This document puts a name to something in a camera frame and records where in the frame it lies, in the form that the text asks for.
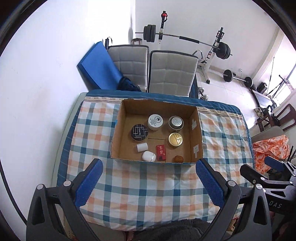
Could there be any dark wooden chair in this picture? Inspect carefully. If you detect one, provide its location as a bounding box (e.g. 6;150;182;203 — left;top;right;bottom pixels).
256;103;295;132

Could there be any grey quilted cushion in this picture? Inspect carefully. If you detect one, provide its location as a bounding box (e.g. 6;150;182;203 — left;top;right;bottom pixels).
147;50;199;97
107;45;149;92

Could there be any grey quilted cushion right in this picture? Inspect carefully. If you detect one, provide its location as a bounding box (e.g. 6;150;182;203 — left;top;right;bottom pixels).
147;50;199;97

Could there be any white purifying cream jar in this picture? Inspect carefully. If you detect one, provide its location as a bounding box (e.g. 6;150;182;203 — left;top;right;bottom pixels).
147;114;164;131

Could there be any white weight bench rack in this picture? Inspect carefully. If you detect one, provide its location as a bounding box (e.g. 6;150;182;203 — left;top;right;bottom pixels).
158;11;224;84

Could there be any red small box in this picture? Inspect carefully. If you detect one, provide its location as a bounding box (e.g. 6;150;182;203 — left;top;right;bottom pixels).
156;145;166;161

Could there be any silver round tin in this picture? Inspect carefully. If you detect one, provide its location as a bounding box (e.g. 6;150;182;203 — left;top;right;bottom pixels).
168;115;184;131

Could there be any barbell on rack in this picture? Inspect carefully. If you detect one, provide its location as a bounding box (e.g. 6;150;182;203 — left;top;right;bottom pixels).
136;25;232;59

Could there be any floor barbell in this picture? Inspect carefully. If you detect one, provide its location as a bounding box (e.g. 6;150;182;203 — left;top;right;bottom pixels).
223;69;253;88

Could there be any brown walnut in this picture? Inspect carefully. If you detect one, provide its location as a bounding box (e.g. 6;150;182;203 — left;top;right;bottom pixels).
173;155;184;163

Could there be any white egg-shaped case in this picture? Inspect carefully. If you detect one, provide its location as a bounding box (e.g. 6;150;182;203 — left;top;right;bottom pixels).
142;151;156;162

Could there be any black patterned round tin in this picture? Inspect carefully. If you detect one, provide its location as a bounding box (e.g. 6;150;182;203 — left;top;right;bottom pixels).
130;124;149;142

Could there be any blue foam mat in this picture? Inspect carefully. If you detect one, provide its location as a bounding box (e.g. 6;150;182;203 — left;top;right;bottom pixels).
77;41;123;90

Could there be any gold round tin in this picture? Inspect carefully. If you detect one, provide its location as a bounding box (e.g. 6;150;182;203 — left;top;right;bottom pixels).
168;132;183;148

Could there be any cardboard box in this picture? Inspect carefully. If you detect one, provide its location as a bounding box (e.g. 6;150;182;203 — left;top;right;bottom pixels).
111;99;203;164

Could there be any grey quilted cushion left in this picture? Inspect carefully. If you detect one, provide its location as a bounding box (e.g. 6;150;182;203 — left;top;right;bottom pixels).
107;45;149;92

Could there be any small white cylinder bottle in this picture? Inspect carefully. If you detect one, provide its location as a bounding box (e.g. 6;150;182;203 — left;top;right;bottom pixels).
137;143;149;152

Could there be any orange patterned cloth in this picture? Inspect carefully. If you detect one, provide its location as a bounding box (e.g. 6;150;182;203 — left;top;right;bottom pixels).
252;135;290;174

